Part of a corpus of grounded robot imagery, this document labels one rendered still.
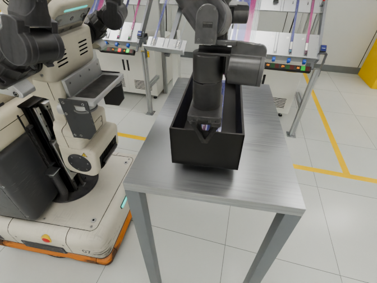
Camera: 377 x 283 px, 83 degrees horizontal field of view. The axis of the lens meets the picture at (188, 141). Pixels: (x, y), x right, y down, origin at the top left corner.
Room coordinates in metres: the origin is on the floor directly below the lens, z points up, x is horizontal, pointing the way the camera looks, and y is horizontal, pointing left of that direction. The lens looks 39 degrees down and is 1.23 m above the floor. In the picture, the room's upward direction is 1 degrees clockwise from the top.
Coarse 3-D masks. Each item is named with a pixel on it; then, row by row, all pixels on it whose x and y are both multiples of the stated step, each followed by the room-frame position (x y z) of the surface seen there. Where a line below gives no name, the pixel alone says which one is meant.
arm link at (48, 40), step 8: (32, 32) 0.50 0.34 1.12; (40, 32) 0.52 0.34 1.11; (48, 32) 0.54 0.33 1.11; (40, 40) 0.50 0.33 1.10; (48, 40) 0.52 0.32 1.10; (56, 40) 0.54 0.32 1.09; (40, 48) 0.49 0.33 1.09; (48, 48) 0.51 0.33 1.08; (56, 48) 0.53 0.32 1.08; (40, 56) 0.49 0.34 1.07; (48, 56) 0.51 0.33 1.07; (56, 56) 0.53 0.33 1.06; (48, 64) 0.53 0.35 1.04
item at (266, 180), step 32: (256, 96) 0.85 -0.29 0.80; (160, 128) 0.60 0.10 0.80; (256, 128) 0.61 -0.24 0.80; (160, 160) 0.44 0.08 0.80; (256, 160) 0.45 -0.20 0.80; (288, 160) 0.45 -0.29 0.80; (128, 192) 0.35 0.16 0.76; (160, 192) 0.34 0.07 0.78; (192, 192) 0.33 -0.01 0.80; (224, 192) 0.33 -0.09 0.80; (256, 192) 0.33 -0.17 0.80; (288, 192) 0.34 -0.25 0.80; (288, 224) 0.29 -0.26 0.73; (256, 256) 0.32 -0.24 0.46
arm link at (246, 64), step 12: (204, 12) 0.37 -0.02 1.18; (216, 12) 0.37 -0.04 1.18; (204, 24) 0.37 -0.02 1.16; (216, 24) 0.37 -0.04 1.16; (204, 36) 0.37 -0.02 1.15; (216, 36) 0.36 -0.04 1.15; (240, 48) 0.37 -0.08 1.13; (252, 48) 0.36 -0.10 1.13; (264, 48) 0.36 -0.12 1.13; (240, 60) 0.36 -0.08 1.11; (252, 60) 0.35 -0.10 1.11; (264, 60) 0.35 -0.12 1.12; (228, 72) 0.35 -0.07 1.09; (240, 72) 0.35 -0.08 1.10; (252, 72) 0.34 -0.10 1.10; (240, 84) 0.36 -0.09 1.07; (252, 84) 0.35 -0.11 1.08
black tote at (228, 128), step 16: (224, 64) 0.94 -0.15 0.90; (192, 80) 0.72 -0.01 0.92; (192, 96) 0.72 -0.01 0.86; (224, 96) 0.76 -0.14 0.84; (240, 96) 0.56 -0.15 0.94; (176, 112) 0.47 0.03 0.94; (224, 112) 0.64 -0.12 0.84; (240, 112) 0.49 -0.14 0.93; (176, 128) 0.40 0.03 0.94; (192, 128) 0.54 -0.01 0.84; (224, 128) 0.54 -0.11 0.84; (240, 128) 0.43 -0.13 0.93; (176, 144) 0.40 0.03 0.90; (192, 144) 0.39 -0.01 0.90; (208, 144) 0.39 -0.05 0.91; (224, 144) 0.38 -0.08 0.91; (240, 144) 0.38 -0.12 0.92; (176, 160) 0.40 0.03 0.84; (192, 160) 0.39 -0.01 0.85; (208, 160) 0.39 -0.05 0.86; (224, 160) 0.38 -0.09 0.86
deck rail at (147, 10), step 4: (148, 0) 2.27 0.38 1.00; (152, 0) 2.34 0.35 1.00; (148, 4) 2.24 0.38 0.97; (148, 8) 2.23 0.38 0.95; (144, 12) 2.19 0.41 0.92; (148, 12) 2.23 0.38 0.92; (144, 16) 2.16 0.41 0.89; (148, 16) 2.22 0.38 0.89; (144, 20) 2.13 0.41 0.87; (144, 24) 2.12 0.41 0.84; (140, 28) 2.07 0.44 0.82; (144, 28) 2.11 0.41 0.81; (144, 32) 2.11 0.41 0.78; (140, 40) 2.01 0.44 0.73; (140, 44) 2.00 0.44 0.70
